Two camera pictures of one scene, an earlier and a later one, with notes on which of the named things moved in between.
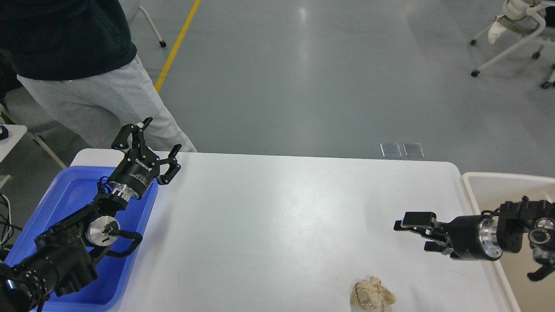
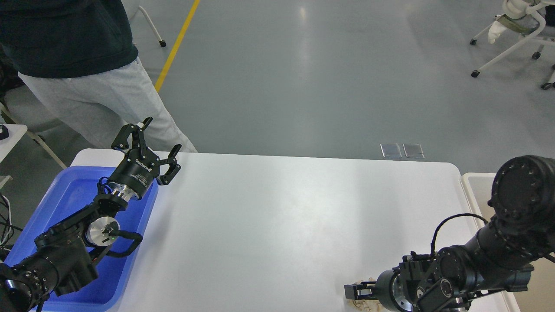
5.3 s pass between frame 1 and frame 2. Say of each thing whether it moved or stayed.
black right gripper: moved
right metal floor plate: stayed
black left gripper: stayed
